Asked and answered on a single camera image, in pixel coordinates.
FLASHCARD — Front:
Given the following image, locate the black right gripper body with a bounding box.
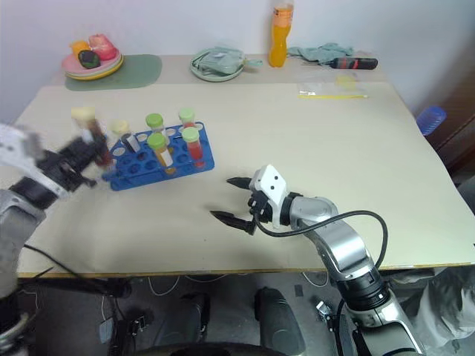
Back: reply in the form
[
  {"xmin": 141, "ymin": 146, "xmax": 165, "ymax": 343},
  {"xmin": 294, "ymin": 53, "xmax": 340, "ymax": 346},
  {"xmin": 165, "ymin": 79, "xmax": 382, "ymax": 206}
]
[{"xmin": 246, "ymin": 188, "xmax": 275, "ymax": 226}]

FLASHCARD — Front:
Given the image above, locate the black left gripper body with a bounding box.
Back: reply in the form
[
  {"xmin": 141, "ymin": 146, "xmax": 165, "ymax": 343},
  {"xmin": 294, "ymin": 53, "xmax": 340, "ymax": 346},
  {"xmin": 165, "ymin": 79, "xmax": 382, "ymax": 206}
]
[{"xmin": 39, "ymin": 140, "xmax": 99, "ymax": 193}]

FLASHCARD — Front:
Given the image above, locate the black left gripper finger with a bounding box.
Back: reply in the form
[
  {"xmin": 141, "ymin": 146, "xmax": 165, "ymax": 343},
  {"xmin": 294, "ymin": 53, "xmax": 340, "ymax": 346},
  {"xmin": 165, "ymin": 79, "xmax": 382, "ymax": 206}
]
[
  {"xmin": 91, "ymin": 148, "xmax": 115, "ymax": 172},
  {"xmin": 73, "ymin": 136, "xmax": 108, "ymax": 156}
]

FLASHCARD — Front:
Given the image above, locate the cream-capped dark red test tube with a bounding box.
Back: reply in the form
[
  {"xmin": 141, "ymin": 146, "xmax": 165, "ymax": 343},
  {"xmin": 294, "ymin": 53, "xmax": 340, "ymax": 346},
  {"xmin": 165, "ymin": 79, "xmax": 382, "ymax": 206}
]
[{"xmin": 70, "ymin": 106, "xmax": 115, "ymax": 168}]

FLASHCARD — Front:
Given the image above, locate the uncapped grey test tube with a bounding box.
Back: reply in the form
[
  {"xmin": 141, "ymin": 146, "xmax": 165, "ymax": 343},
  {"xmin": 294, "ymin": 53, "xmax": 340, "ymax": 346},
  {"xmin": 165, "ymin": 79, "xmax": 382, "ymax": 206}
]
[{"xmin": 121, "ymin": 133, "xmax": 142, "ymax": 154}]

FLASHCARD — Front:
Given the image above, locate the cream-capped clear test tube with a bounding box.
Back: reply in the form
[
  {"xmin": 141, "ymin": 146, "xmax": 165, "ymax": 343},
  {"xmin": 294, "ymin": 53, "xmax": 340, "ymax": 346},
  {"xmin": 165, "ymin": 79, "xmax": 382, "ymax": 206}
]
[{"xmin": 109, "ymin": 119, "xmax": 131, "ymax": 146}]

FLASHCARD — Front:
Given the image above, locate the blue test tube rack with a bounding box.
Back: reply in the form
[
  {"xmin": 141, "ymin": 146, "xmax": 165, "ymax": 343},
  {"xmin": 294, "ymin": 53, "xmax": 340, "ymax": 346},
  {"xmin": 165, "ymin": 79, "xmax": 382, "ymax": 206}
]
[{"xmin": 101, "ymin": 121, "xmax": 217, "ymax": 192}]

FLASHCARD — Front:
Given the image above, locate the green-capped orange test tube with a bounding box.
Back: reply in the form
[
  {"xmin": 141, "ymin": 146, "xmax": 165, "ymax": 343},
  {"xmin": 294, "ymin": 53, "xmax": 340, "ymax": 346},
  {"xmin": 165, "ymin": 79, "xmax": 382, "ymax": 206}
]
[{"xmin": 147, "ymin": 132, "xmax": 177, "ymax": 176}]

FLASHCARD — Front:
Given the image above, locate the green-capped red test tube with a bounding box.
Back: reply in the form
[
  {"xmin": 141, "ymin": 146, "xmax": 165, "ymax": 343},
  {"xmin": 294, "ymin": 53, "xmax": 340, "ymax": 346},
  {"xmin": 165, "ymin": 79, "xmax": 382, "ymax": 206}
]
[
  {"xmin": 181, "ymin": 127, "xmax": 206, "ymax": 168},
  {"xmin": 178, "ymin": 107, "xmax": 197, "ymax": 131}
]

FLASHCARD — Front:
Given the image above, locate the green-capped white-label test tube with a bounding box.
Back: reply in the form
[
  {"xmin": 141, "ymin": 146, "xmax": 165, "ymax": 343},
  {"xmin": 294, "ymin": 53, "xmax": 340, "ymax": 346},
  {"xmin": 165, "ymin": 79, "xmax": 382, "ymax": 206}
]
[{"xmin": 145, "ymin": 113, "xmax": 168, "ymax": 141}]

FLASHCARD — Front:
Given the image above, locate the beige table cover sheet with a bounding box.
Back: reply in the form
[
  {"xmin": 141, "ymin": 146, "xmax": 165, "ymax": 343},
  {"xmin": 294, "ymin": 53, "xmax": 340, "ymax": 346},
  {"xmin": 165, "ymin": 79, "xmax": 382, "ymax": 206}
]
[{"xmin": 10, "ymin": 82, "xmax": 473, "ymax": 278}]

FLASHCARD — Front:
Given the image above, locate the stack of coloured plates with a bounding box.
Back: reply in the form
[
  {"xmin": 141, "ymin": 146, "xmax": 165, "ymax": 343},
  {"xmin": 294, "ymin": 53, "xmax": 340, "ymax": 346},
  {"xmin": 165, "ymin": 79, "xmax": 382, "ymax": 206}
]
[{"xmin": 60, "ymin": 50, "xmax": 125, "ymax": 82}]

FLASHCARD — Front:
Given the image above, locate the black and green toy food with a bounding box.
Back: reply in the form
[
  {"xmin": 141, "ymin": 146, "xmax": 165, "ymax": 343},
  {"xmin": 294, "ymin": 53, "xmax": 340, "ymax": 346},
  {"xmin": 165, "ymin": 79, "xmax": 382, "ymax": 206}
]
[{"xmin": 77, "ymin": 50, "xmax": 101, "ymax": 70}]

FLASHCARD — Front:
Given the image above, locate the green placemat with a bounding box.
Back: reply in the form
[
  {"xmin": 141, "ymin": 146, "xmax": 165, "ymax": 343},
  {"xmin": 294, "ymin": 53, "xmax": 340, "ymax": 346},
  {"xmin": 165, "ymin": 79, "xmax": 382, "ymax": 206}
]
[{"xmin": 65, "ymin": 53, "xmax": 163, "ymax": 92}]

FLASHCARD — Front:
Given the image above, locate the orange toy food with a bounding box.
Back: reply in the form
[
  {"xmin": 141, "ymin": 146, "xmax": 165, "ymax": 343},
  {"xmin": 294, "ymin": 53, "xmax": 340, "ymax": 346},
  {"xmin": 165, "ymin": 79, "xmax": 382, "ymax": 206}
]
[{"xmin": 69, "ymin": 40, "xmax": 91, "ymax": 59}]

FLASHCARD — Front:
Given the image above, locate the pink toy food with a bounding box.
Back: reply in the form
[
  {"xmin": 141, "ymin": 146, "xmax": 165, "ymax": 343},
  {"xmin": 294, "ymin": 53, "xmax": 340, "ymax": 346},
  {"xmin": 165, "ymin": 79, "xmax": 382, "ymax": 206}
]
[{"xmin": 88, "ymin": 33, "xmax": 115, "ymax": 61}]

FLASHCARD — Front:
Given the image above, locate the dark rounded shape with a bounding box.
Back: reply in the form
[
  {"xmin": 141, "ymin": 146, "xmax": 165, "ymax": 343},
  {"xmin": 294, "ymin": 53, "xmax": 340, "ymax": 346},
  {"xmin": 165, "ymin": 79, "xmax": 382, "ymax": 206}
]
[
  {"xmin": 177, "ymin": 291, "xmax": 211, "ymax": 345},
  {"xmin": 253, "ymin": 286, "xmax": 307, "ymax": 356}
]

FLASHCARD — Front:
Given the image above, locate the pale green plate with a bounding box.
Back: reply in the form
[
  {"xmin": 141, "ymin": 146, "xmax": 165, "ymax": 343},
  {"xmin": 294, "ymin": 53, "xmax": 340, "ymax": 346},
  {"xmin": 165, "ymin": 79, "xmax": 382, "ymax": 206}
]
[{"xmin": 189, "ymin": 47, "xmax": 246, "ymax": 82}]

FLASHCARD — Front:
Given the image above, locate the black tripod leg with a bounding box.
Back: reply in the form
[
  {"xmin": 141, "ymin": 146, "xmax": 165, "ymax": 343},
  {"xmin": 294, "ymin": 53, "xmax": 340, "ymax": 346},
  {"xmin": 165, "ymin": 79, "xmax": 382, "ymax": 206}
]
[{"xmin": 17, "ymin": 266, "xmax": 134, "ymax": 299}]

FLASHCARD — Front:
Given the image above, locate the clear plastic bag of items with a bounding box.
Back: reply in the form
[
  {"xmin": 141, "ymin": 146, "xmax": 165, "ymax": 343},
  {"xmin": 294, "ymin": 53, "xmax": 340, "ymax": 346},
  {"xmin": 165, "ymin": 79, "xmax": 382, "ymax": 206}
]
[{"xmin": 192, "ymin": 46, "xmax": 246, "ymax": 76}]

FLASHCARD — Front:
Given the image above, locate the clear yellow-seal zip bag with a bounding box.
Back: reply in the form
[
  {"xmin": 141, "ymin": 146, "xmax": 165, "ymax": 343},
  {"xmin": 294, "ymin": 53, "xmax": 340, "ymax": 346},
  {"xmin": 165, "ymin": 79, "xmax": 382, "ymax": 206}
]
[{"xmin": 297, "ymin": 73, "xmax": 370, "ymax": 100}]

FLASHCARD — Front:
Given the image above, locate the orange drink bottle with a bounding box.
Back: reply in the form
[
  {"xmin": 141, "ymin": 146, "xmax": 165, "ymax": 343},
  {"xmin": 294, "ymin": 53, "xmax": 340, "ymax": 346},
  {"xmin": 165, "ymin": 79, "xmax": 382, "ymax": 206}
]
[{"xmin": 268, "ymin": 0, "xmax": 295, "ymax": 69}]

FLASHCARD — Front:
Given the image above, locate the green cloth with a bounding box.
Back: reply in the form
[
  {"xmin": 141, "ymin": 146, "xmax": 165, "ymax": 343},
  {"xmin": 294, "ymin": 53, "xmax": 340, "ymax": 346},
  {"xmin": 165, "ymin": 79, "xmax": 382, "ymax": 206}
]
[{"xmin": 286, "ymin": 42, "xmax": 356, "ymax": 65}]

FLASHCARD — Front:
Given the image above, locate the red and black screwdriver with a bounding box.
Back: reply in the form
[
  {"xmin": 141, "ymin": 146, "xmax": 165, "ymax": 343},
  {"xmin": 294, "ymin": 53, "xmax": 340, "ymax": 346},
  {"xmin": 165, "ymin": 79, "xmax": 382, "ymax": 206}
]
[{"xmin": 301, "ymin": 56, "xmax": 379, "ymax": 71}]

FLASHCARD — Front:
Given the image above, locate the blue ribbed stool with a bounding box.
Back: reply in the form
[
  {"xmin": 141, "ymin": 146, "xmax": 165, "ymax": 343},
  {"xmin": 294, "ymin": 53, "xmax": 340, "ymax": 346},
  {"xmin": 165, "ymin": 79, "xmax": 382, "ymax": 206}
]
[{"xmin": 416, "ymin": 105, "xmax": 448, "ymax": 137}]

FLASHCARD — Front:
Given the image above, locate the brown wooden furniture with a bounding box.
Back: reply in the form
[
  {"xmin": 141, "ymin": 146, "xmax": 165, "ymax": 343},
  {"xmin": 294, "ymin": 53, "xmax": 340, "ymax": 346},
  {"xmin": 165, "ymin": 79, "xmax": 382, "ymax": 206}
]
[{"xmin": 432, "ymin": 83, "xmax": 475, "ymax": 177}]

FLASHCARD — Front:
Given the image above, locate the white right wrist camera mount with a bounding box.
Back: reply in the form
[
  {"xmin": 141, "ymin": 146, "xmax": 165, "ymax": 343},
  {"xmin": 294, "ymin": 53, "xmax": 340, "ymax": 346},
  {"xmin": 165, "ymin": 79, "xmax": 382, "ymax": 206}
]
[{"xmin": 249, "ymin": 164, "xmax": 289, "ymax": 229}]

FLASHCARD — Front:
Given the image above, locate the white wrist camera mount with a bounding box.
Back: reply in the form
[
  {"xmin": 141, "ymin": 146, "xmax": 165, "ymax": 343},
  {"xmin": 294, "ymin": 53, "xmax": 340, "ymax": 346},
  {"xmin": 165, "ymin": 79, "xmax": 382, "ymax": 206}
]
[
  {"xmin": 249, "ymin": 164, "xmax": 289, "ymax": 229},
  {"xmin": 0, "ymin": 123, "xmax": 44, "ymax": 177}
]

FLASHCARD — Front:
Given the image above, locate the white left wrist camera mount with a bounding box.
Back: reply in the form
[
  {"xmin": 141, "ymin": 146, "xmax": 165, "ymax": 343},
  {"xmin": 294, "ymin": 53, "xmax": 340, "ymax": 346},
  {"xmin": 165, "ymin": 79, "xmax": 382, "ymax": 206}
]
[{"xmin": 0, "ymin": 123, "xmax": 44, "ymax": 177}]

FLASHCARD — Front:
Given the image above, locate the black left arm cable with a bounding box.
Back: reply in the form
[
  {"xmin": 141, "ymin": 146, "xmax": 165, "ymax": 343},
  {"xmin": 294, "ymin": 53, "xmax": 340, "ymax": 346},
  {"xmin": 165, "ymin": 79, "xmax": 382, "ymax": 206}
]
[{"xmin": 22, "ymin": 243, "xmax": 81, "ymax": 278}]

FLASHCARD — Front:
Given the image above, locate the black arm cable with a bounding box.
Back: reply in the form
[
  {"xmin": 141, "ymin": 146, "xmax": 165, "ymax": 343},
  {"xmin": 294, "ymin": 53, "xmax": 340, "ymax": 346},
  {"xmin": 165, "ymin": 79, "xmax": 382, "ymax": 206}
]
[
  {"xmin": 255, "ymin": 210, "xmax": 390, "ymax": 270},
  {"xmin": 22, "ymin": 243, "xmax": 81, "ymax": 278}
]

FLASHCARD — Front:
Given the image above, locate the white floor cable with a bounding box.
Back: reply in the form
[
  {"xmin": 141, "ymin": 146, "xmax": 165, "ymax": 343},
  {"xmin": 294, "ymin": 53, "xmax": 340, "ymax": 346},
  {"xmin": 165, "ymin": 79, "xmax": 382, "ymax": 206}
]
[{"xmin": 147, "ymin": 274, "xmax": 180, "ymax": 297}]

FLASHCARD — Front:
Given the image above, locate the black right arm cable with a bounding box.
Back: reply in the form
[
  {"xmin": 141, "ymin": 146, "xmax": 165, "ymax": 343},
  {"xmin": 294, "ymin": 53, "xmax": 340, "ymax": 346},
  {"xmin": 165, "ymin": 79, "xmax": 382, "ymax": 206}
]
[{"xmin": 255, "ymin": 210, "xmax": 390, "ymax": 270}]

